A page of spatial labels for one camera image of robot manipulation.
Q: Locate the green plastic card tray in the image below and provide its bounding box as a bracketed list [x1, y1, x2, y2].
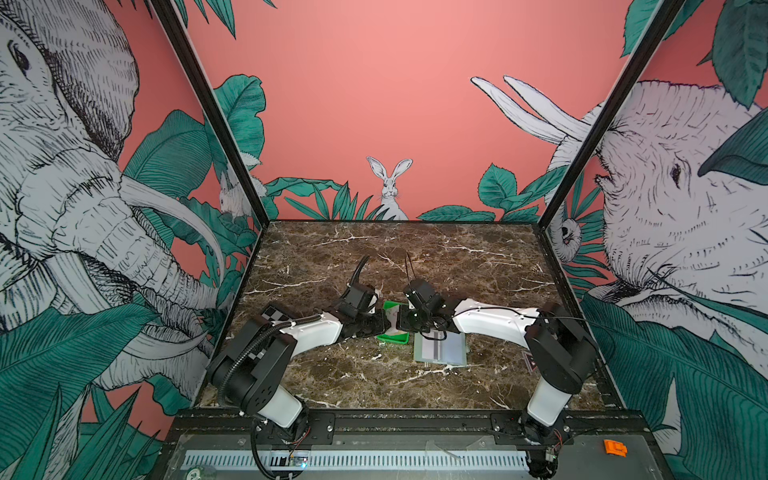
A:
[377, 301, 410, 345]

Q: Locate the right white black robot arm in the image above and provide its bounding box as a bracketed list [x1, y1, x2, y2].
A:
[397, 279, 598, 429]

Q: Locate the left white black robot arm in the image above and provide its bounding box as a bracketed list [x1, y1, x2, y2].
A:
[207, 282, 390, 430]

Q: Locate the black white checkerboard plate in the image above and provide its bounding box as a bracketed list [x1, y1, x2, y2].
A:
[260, 304, 290, 323]

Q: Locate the triangular warning sticker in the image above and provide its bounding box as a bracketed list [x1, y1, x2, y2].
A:
[522, 351, 537, 373]

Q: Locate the orange plastic clip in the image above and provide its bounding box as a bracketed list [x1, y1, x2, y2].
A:
[604, 439, 628, 458]

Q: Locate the black front mounting rail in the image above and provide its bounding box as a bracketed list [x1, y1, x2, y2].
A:
[164, 409, 541, 448]

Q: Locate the white perforated cable duct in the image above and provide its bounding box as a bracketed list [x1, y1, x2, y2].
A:
[180, 450, 528, 472]

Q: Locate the left black frame post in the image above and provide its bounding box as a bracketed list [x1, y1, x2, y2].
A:
[150, 0, 270, 230]

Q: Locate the black frame post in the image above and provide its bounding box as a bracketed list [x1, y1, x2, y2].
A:
[537, 0, 685, 230]
[150, 0, 270, 230]

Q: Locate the right black frame post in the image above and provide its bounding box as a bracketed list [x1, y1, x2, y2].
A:
[537, 0, 685, 230]

